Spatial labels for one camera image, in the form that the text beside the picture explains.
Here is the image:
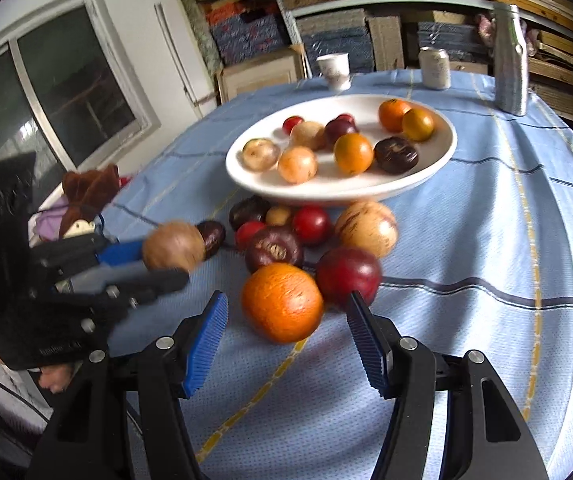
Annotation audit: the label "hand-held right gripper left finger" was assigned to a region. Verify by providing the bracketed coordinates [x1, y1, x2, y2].
[26, 290, 230, 480]

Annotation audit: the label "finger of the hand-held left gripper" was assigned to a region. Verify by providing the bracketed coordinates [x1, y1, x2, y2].
[29, 235, 144, 281]
[56, 267, 190, 326]

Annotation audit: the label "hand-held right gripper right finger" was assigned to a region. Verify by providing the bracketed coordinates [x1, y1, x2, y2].
[345, 290, 550, 480]

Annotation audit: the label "brown round fruit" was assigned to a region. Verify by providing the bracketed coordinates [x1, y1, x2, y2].
[141, 221, 206, 273]

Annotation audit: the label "large textured orange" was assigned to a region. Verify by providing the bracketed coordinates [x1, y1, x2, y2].
[241, 262, 325, 345]

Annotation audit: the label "small beige fruit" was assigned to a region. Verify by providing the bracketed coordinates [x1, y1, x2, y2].
[265, 206, 292, 227]

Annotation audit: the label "white plate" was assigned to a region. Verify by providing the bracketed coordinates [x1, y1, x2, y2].
[225, 94, 457, 208]

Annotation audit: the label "smooth orange fruit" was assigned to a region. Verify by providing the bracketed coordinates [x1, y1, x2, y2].
[333, 133, 375, 176]

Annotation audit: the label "person's left forearm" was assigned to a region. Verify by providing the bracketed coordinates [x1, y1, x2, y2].
[0, 350, 54, 436]

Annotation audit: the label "person's left hand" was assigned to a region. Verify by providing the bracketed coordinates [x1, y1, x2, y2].
[36, 362, 80, 393]

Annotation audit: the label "purple cloth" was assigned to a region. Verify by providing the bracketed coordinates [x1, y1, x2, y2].
[29, 207, 70, 243]

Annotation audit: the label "brown plush toy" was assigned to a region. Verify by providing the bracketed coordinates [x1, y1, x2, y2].
[59, 164, 122, 241]

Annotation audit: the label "small dark purple fruit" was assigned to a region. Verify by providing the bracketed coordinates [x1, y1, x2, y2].
[195, 220, 227, 261]

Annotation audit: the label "dark red plum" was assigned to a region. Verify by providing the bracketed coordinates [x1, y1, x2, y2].
[324, 118, 360, 147]
[315, 246, 383, 311]

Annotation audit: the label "striped beige pepino melon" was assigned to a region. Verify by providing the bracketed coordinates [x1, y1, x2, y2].
[334, 201, 398, 260]

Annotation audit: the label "dark purple mangosteen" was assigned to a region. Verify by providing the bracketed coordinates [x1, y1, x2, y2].
[228, 195, 272, 231]
[244, 226, 305, 275]
[373, 136, 420, 175]

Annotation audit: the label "blue checked tablecloth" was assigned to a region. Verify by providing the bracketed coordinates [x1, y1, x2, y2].
[94, 69, 573, 480]

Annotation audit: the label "white framed window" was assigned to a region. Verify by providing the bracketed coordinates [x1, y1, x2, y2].
[0, 0, 162, 181]

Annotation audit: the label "pale orange round fruit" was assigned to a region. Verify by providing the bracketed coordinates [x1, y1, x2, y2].
[277, 146, 318, 184]

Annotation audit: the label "yellow-orange round fruit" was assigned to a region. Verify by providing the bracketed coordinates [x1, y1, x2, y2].
[401, 108, 436, 142]

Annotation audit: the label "wooden panel box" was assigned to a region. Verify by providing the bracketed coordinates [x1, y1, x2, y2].
[215, 45, 312, 106]

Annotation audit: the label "small orange tangerine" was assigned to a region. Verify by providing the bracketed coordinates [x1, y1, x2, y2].
[378, 98, 413, 133]

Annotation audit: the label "mottled grey board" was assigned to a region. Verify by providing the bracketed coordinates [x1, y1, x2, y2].
[181, 0, 224, 78]

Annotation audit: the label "stack of blue patterned boxes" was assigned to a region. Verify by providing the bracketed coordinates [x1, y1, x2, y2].
[209, 7, 290, 66]

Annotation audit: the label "white paper cup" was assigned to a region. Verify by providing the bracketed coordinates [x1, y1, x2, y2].
[315, 53, 351, 92]

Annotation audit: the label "white drink can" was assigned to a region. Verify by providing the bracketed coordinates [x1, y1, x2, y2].
[418, 46, 451, 91]

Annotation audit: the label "white metal shelf rack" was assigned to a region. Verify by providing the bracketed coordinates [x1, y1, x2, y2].
[261, 0, 573, 126]

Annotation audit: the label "stack of grey-blue boxes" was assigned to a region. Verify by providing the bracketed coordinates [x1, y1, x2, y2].
[297, 9, 375, 73]

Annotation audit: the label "upright cardboard sheets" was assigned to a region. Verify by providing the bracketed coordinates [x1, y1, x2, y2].
[367, 15, 406, 72]

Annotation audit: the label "stack of dark blue boxes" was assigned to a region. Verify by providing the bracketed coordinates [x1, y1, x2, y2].
[417, 20, 490, 66]

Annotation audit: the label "silver bottle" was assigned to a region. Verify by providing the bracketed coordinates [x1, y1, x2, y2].
[494, 4, 531, 117]

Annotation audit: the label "pink white cloth bundle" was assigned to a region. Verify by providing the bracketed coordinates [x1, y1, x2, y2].
[475, 12, 542, 56]

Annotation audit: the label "stack of yellow wooden boards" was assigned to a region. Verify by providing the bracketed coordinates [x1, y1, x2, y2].
[487, 0, 573, 126]

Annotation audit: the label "black cable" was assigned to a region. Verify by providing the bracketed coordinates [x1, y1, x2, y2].
[0, 380, 52, 423]

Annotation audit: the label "white wall trunking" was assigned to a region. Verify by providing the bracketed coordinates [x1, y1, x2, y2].
[154, 2, 204, 111]

